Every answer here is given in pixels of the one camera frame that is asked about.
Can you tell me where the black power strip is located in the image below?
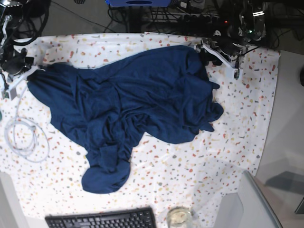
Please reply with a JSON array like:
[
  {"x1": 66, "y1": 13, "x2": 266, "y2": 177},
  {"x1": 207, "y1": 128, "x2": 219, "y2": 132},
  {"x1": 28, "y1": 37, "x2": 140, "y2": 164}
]
[{"x1": 178, "y1": 13, "x2": 230, "y2": 24}]

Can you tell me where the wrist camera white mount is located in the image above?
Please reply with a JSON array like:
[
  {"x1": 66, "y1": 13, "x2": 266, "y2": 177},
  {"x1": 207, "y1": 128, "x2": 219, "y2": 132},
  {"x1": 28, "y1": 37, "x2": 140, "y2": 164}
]
[
  {"x1": 0, "y1": 66, "x2": 43, "y2": 100},
  {"x1": 193, "y1": 38, "x2": 244, "y2": 80}
]

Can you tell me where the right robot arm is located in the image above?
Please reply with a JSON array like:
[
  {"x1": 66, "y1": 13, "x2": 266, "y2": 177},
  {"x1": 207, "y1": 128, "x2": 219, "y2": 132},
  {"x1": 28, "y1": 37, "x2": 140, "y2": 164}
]
[{"x1": 0, "y1": 0, "x2": 51, "y2": 76}]

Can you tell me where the coiled white cable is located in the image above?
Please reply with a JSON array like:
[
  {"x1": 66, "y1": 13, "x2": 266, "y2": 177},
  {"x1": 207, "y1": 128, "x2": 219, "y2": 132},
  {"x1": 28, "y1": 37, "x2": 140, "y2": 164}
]
[{"x1": 4, "y1": 83, "x2": 50, "y2": 164}]

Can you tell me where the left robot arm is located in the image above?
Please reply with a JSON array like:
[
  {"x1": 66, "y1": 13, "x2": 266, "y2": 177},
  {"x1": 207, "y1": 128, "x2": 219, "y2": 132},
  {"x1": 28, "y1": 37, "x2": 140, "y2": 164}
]
[{"x1": 196, "y1": 0, "x2": 266, "y2": 69}]

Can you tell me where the navy blue t-shirt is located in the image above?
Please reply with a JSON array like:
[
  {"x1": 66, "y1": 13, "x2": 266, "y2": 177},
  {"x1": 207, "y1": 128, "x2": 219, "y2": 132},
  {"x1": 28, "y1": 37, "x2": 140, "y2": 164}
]
[{"x1": 28, "y1": 45, "x2": 224, "y2": 194}]

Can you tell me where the clear glass jar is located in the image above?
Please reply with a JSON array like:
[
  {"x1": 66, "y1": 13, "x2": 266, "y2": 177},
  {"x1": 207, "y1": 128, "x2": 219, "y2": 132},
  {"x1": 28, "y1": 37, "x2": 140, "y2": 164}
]
[{"x1": 167, "y1": 207, "x2": 193, "y2": 228}]

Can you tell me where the black computer keyboard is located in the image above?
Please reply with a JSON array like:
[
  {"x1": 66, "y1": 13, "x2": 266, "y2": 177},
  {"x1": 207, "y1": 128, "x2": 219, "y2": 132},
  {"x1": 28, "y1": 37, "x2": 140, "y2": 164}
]
[{"x1": 45, "y1": 207, "x2": 157, "y2": 228}]

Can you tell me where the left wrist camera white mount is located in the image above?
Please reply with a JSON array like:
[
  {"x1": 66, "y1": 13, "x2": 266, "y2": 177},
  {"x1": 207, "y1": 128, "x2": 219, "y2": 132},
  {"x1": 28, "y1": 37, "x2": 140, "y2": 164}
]
[{"x1": 193, "y1": 38, "x2": 244, "y2": 80}]

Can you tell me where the terrazzo patterned tablecloth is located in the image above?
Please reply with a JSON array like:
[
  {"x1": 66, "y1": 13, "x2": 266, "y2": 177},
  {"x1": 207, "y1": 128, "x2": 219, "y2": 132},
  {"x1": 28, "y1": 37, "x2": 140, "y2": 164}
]
[{"x1": 0, "y1": 48, "x2": 280, "y2": 228}]

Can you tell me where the grey laptop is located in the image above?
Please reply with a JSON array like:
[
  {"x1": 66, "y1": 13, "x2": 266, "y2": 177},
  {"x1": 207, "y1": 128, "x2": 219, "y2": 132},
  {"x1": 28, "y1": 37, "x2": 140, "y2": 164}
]
[{"x1": 238, "y1": 171, "x2": 283, "y2": 228}]

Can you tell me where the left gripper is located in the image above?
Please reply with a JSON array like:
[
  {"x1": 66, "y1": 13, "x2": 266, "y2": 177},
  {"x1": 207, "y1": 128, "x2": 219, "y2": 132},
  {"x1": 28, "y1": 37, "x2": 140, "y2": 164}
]
[{"x1": 199, "y1": 36, "x2": 249, "y2": 66}]

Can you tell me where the blue box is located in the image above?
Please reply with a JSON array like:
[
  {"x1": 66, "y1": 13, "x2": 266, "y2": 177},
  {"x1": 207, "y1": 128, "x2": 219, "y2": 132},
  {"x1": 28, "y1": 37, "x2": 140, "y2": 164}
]
[{"x1": 105, "y1": 0, "x2": 176, "y2": 7}]

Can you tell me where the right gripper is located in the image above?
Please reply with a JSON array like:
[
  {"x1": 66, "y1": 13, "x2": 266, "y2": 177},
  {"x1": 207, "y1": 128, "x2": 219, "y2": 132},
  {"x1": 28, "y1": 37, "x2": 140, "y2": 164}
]
[{"x1": 0, "y1": 48, "x2": 34, "y2": 76}]

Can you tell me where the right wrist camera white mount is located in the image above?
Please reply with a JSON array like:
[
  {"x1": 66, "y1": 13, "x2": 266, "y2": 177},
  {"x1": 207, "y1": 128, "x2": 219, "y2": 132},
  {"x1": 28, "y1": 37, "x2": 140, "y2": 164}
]
[{"x1": 0, "y1": 66, "x2": 43, "y2": 100}]

